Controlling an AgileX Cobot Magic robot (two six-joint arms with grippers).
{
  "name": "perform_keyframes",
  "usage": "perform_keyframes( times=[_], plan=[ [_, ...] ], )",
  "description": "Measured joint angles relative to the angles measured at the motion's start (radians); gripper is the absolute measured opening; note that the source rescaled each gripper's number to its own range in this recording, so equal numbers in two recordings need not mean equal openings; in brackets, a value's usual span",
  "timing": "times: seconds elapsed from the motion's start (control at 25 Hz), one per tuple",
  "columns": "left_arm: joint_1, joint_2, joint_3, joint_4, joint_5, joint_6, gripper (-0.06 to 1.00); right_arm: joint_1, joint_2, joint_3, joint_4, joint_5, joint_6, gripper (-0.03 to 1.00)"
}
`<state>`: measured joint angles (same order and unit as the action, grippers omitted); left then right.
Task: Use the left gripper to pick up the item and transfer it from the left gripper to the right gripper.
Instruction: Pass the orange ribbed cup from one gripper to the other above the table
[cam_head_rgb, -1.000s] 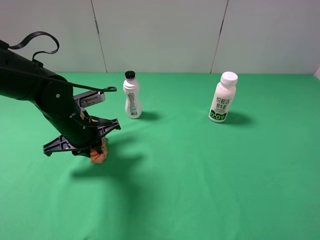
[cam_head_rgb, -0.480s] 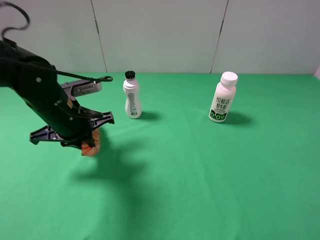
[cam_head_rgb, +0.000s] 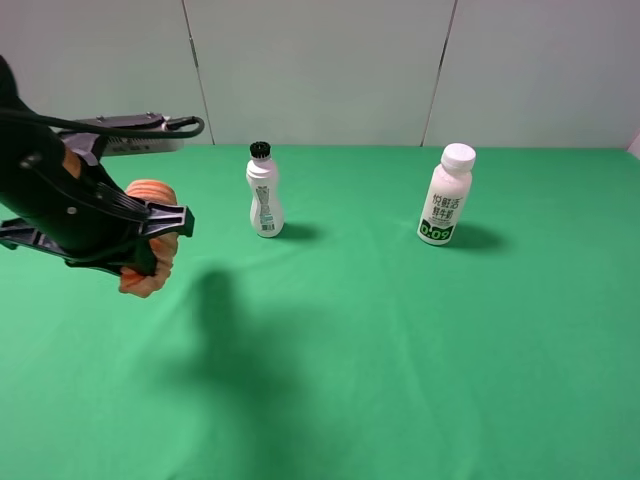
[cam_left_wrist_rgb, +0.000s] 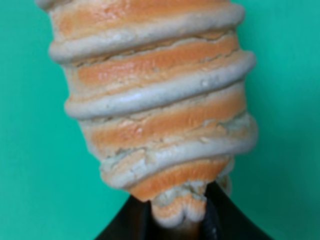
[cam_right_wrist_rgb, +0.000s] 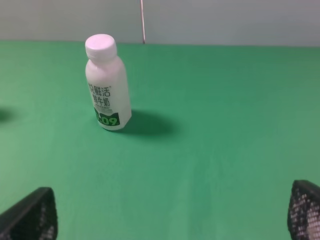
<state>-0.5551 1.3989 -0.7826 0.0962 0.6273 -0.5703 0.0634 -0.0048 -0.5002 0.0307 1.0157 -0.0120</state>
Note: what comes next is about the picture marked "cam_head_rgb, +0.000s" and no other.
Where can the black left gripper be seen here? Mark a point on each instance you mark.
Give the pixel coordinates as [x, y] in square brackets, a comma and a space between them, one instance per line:
[50, 182]

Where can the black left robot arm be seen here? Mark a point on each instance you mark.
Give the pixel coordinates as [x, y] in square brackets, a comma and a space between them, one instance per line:
[134, 134]

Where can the white bottle with black cap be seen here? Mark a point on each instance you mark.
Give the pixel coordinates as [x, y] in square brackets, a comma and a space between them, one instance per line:
[262, 174]

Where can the white milk bottle green label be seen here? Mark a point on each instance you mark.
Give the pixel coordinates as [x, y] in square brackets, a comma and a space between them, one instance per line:
[447, 193]

